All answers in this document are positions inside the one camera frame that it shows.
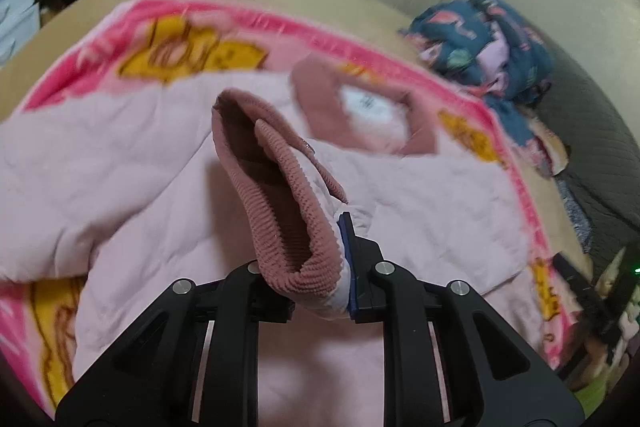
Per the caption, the blue flamingo print quilt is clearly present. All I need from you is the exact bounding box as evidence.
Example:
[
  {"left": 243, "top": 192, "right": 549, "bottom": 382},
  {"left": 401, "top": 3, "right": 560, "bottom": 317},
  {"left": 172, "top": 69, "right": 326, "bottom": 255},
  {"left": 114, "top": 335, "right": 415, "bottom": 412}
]
[{"left": 399, "top": 0, "right": 571, "bottom": 178}]

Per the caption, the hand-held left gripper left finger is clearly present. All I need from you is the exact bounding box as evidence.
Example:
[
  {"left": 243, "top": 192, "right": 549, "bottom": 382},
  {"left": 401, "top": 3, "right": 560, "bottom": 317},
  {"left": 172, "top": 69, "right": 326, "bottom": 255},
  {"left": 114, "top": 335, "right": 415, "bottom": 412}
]
[{"left": 54, "top": 259, "right": 297, "bottom": 427}]

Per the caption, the dark grey padded headboard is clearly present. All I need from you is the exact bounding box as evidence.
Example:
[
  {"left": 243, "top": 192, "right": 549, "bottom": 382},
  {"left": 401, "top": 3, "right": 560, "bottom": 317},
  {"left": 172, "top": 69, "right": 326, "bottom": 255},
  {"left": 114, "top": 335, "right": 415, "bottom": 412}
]
[{"left": 530, "top": 52, "right": 640, "bottom": 258}]

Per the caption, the pink cartoon printed blanket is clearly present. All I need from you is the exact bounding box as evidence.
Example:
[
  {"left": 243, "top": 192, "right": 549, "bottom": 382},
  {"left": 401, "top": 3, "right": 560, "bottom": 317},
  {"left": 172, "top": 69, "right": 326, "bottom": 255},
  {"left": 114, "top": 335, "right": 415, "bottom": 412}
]
[{"left": 0, "top": 0, "right": 586, "bottom": 413}]

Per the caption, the pink quilted jacket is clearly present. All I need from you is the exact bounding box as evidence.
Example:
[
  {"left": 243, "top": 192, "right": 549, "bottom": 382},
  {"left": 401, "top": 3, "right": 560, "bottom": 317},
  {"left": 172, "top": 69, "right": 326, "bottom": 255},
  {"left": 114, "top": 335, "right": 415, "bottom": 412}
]
[{"left": 0, "top": 57, "right": 546, "bottom": 427}]

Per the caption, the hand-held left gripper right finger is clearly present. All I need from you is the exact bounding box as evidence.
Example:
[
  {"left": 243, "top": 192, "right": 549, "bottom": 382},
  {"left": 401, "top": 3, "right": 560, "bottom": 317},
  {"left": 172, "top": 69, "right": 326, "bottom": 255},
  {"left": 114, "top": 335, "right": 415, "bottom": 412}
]
[{"left": 336, "top": 212, "right": 586, "bottom": 427}]

